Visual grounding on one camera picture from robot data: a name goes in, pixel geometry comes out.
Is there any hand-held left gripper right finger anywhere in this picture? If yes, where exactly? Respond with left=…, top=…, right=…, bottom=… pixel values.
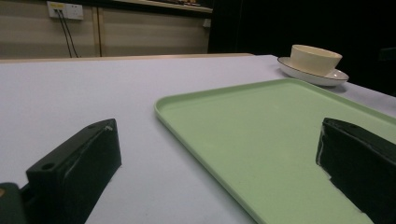
left=315, top=117, right=396, bottom=224

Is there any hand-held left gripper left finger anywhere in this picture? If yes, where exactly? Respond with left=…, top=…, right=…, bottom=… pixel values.
left=20, top=118, right=122, bottom=224

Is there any white plate with dark rim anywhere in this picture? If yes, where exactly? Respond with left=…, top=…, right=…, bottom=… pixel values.
left=276, top=56, right=350, bottom=88

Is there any light green tray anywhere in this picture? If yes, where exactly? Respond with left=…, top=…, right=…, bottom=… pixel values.
left=154, top=77, right=396, bottom=224

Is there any cream bowl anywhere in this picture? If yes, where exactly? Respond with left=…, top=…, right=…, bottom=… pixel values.
left=290, top=44, right=344, bottom=77

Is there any black cable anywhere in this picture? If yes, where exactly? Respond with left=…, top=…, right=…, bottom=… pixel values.
left=54, top=9, right=73, bottom=59
left=59, top=10, right=80, bottom=59

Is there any white wall socket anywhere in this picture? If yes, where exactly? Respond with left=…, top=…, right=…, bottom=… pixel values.
left=46, top=0, right=85, bottom=21

